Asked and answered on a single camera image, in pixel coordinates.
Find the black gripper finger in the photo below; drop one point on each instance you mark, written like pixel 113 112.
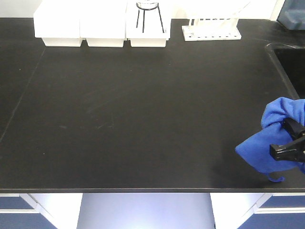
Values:
pixel 293 128
pixel 293 151

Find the left white storage box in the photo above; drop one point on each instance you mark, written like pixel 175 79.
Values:
pixel 57 23

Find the white test tube rack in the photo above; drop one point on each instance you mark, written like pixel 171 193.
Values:
pixel 213 20

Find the blue microfiber cloth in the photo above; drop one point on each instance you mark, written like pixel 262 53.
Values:
pixel 256 149

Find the blue bin in corner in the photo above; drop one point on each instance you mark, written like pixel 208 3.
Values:
pixel 292 15

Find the right white storage box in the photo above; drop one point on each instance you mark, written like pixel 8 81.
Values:
pixel 153 35

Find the black lab sink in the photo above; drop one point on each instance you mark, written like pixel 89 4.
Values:
pixel 289 61

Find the middle white storage box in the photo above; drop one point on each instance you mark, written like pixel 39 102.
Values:
pixel 103 23

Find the white storage box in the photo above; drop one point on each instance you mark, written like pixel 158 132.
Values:
pixel 57 23
pixel 103 23
pixel 153 35

